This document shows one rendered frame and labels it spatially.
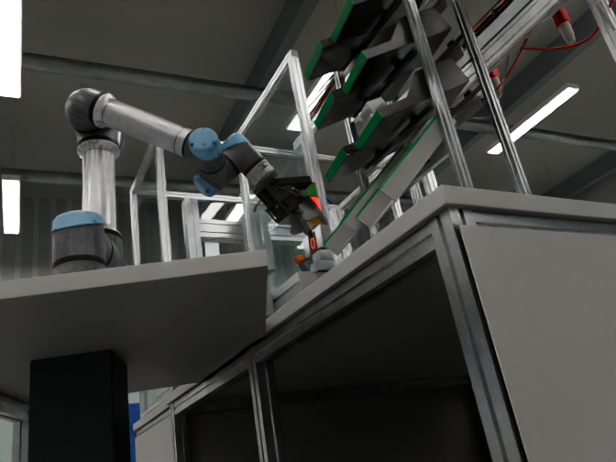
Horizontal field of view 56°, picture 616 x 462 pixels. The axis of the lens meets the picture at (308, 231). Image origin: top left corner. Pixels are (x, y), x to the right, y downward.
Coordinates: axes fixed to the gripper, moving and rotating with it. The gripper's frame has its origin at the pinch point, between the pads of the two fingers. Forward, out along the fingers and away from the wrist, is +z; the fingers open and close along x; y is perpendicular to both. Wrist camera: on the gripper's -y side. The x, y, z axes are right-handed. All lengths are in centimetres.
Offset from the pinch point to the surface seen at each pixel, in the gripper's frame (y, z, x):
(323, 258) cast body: 8.0, 6.8, 2.2
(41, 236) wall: -218, -288, -802
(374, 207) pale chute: 13.8, 4.9, 35.8
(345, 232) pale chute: 12.2, 5.0, 21.1
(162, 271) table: 65, -12, 45
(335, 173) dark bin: 4.7, -7.1, 24.6
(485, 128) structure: -672, 68, -372
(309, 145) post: -36.2, -22.8, -17.5
